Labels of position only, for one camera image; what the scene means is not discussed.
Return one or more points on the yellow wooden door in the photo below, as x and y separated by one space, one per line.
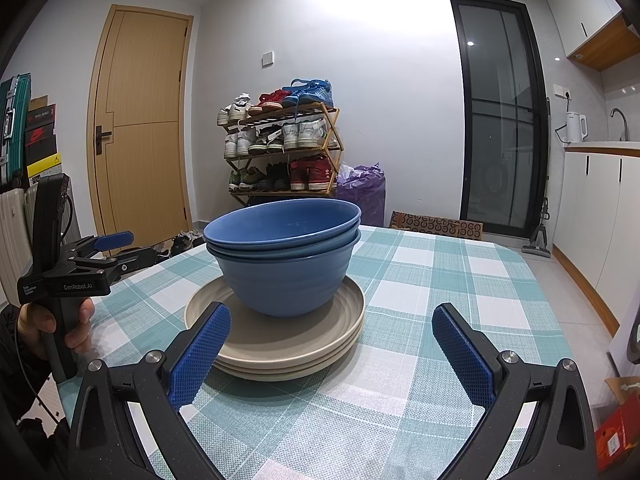
145 85

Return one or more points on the white wall switch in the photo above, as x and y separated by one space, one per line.
268 58

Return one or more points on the white floor cabinet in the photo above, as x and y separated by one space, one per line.
590 210

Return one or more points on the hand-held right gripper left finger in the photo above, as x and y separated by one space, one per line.
200 355

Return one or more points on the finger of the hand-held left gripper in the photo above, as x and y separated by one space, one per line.
135 259
115 240

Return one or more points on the light blue bowl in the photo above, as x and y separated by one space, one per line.
285 285

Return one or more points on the washing machine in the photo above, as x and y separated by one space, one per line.
630 340

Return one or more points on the grey stick vacuum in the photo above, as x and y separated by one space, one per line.
539 245

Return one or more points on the white electric kettle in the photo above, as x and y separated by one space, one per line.
575 130

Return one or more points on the metal faucet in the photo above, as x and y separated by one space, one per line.
626 132

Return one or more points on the white ribbed heater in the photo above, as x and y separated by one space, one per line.
15 245

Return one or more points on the patterned flat cardboard box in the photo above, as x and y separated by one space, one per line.
435 225

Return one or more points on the red box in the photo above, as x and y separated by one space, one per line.
620 430

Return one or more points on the wooden shoe rack with shoes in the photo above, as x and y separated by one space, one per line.
310 170

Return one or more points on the teal suitcase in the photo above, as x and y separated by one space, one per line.
15 125

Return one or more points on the black framed glass door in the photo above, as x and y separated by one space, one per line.
500 110

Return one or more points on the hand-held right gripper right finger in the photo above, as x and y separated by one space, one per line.
462 355

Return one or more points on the purple plastic bag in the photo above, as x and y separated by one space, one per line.
367 195

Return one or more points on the stack of shoe boxes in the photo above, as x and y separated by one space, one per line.
42 140

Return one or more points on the person's left hand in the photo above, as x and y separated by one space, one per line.
35 325

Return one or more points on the pile of shoes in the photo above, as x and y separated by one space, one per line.
182 242

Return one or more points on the white wall cabinet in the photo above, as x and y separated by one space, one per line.
580 10

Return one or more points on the teal checked tablecloth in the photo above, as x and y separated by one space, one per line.
425 285

